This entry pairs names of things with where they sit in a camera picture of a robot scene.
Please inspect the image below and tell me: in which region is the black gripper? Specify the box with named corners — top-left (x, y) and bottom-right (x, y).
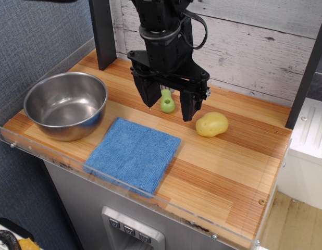
top-left (127, 36), bottom-right (210, 122)

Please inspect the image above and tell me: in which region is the blue microfiber cloth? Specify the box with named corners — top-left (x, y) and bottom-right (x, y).
top-left (83, 117), bottom-right (181, 197)

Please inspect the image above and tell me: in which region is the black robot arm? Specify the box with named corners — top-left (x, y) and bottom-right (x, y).
top-left (127, 1), bottom-right (210, 121)

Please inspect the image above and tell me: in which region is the yellow toy potato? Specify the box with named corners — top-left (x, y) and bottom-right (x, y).
top-left (195, 112), bottom-right (229, 137)

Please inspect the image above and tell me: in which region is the stainless steel bowl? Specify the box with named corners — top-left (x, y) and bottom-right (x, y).
top-left (23, 72), bottom-right (108, 141)

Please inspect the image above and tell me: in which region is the grey toy fridge cabinet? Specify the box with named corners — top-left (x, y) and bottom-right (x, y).
top-left (43, 158), bottom-right (245, 250)

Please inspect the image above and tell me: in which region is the silver dispenser button panel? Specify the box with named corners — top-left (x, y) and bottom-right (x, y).
top-left (102, 206), bottom-right (166, 249)

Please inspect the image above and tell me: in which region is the white toy sink unit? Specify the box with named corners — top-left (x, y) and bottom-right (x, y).
top-left (276, 98), bottom-right (322, 210)

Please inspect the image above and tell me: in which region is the black and yellow object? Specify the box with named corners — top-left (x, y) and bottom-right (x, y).
top-left (0, 218), bottom-right (42, 249)

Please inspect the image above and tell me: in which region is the green handled grey toy spatula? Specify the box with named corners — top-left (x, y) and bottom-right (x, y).
top-left (160, 89), bottom-right (175, 113)

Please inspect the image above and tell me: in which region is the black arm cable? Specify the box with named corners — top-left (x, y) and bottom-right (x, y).
top-left (183, 9), bottom-right (208, 51)

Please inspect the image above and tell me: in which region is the dark left frame post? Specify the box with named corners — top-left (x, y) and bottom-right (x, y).
top-left (89, 0), bottom-right (117, 70)

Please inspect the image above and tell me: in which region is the dark frame post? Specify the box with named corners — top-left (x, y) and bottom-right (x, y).
top-left (89, 0), bottom-right (117, 70)
top-left (285, 23), bottom-right (322, 129)

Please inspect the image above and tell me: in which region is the dark right frame post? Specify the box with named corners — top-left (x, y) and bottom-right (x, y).
top-left (285, 23), bottom-right (322, 129)

